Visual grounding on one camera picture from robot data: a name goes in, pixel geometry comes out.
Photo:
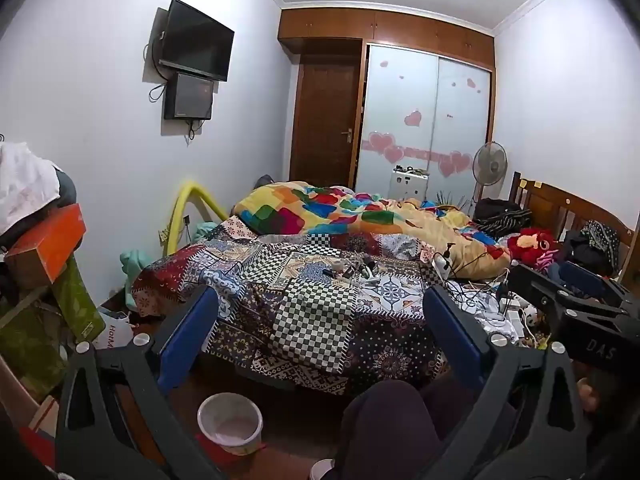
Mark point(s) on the person's white shoe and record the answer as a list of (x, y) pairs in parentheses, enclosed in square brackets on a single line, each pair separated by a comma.
[(322, 470)]

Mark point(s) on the cluster of small bed items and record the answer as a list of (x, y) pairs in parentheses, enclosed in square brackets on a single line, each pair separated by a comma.
[(352, 270)]

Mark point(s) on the colourful block-pattern blanket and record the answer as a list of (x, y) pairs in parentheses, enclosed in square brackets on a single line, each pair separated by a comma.
[(350, 215)]

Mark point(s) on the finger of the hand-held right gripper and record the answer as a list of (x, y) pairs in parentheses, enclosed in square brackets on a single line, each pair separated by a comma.
[(540, 285), (575, 275)]

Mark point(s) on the yellow foam hoop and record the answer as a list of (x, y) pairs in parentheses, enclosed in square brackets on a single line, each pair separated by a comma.
[(187, 205)]

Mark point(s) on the teal soft cushion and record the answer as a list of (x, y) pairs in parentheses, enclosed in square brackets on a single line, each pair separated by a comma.
[(132, 267), (205, 231)]

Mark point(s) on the wall-mounted black television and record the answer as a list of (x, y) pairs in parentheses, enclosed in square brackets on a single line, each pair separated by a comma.
[(197, 40)]

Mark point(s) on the frosted sliding-door wardrobe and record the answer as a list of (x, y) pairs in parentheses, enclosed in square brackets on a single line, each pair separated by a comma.
[(425, 120)]

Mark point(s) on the white plastic shopping bag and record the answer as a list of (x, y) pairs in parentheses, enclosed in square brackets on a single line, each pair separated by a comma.
[(112, 332)]

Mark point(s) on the green leaf-pattern box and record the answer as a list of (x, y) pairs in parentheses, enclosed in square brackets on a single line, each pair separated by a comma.
[(30, 350), (77, 300)]

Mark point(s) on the wooden overhead cabinet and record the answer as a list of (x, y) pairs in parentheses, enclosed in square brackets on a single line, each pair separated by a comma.
[(385, 27)]

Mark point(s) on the wall socket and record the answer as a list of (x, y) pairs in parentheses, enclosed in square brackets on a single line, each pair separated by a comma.
[(163, 235)]

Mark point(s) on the pink heart stickers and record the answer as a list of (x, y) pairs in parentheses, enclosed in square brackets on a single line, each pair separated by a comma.
[(395, 152)]

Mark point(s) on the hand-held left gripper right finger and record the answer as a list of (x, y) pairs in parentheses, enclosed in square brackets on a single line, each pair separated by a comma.
[(450, 330)]

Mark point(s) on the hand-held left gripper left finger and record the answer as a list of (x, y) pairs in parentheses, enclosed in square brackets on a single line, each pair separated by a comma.
[(192, 330)]

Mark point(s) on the red patterned carton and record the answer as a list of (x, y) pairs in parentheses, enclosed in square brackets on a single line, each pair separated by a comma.
[(42, 440)]

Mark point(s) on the person's right hand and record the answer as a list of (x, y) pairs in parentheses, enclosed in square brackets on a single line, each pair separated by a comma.
[(590, 395)]

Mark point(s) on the white power strip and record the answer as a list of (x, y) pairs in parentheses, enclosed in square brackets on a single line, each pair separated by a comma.
[(512, 305)]

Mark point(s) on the white plastic bucket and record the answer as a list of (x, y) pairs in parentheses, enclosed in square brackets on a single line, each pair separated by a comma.
[(230, 422)]

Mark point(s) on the patchwork bed sheet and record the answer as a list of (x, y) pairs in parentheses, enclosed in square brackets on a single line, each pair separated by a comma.
[(310, 310)]

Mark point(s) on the person's leg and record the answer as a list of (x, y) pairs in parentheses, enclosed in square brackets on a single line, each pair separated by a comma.
[(395, 435)]

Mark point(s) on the wooden bed headboard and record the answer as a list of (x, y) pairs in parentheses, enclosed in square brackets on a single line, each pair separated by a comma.
[(565, 205)]

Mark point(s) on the black clothes pile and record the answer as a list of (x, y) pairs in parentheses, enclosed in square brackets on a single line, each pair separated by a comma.
[(502, 217)]

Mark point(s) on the small white cabinet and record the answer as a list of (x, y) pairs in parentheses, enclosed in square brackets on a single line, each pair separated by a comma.
[(410, 185)]

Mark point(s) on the white cloth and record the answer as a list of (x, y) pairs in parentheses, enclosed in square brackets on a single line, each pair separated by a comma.
[(25, 180)]

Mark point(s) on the brown wooden door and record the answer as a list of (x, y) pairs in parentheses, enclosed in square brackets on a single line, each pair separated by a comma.
[(327, 115)]

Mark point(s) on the orange box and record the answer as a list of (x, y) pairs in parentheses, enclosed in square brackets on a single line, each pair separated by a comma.
[(47, 242)]

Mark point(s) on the standing electric fan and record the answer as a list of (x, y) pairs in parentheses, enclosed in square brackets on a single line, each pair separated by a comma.
[(490, 162)]

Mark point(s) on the red plush toy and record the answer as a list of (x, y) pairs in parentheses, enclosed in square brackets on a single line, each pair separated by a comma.
[(530, 245)]

